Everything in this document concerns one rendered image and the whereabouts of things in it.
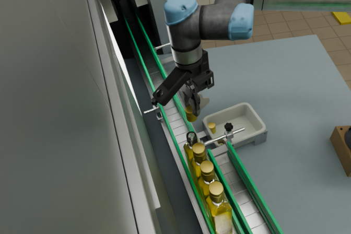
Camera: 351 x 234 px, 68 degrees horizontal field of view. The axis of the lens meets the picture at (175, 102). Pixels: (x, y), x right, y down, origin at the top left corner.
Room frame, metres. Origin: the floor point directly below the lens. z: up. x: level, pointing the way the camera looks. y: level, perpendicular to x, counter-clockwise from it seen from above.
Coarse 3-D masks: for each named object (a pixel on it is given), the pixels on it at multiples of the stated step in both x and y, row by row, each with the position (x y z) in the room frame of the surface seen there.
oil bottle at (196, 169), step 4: (192, 160) 0.38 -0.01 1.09; (208, 160) 0.37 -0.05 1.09; (192, 164) 0.37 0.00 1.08; (196, 164) 0.36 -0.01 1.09; (192, 168) 0.37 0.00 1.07; (196, 168) 0.35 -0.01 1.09; (196, 172) 0.35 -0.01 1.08; (200, 172) 0.34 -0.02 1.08; (196, 176) 0.34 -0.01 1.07; (196, 180) 0.35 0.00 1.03; (196, 184) 0.37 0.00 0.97; (196, 188) 0.38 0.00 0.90; (200, 196) 0.35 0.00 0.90
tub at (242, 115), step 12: (228, 108) 0.73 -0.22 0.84; (240, 108) 0.73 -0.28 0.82; (252, 108) 0.70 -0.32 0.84; (204, 120) 0.70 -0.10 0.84; (216, 120) 0.71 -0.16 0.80; (228, 120) 0.72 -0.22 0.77; (240, 120) 0.70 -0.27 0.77; (252, 120) 0.67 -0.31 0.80; (216, 132) 0.67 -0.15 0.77; (240, 132) 0.64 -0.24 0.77; (252, 132) 0.63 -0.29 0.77; (216, 144) 0.57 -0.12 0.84
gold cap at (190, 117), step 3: (186, 108) 0.53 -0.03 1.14; (189, 108) 0.53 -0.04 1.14; (186, 111) 0.52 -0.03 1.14; (189, 111) 0.52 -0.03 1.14; (192, 111) 0.52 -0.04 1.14; (186, 114) 0.52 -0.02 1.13; (189, 114) 0.51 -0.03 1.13; (192, 114) 0.51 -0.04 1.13; (186, 117) 0.52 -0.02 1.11; (189, 117) 0.51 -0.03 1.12; (192, 117) 0.51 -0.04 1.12; (195, 117) 0.51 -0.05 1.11; (189, 120) 0.51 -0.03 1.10; (192, 120) 0.51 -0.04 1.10; (195, 120) 0.51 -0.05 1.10
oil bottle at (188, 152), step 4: (184, 144) 0.44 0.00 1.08; (184, 148) 0.43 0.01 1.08; (188, 148) 0.42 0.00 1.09; (184, 152) 0.44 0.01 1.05; (188, 152) 0.41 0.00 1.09; (192, 152) 0.41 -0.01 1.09; (188, 156) 0.40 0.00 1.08; (192, 156) 0.40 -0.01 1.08; (188, 160) 0.41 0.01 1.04; (188, 164) 0.43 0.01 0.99; (192, 172) 0.40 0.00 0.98; (192, 176) 0.41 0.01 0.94
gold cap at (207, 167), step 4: (204, 164) 0.32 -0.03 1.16; (208, 164) 0.32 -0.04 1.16; (212, 164) 0.32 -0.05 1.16; (200, 168) 0.31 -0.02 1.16; (204, 168) 0.31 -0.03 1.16; (208, 168) 0.31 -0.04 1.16; (212, 168) 0.30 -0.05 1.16; (204, 172) 0.30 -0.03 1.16; (208, 172) 0.30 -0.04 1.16; (212, 172) 0.30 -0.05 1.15; (204, 176) 0.30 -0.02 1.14; (208, 176) 0.30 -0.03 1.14; (212, 176) 0.30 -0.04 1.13; (208, 180) 0.30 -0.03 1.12
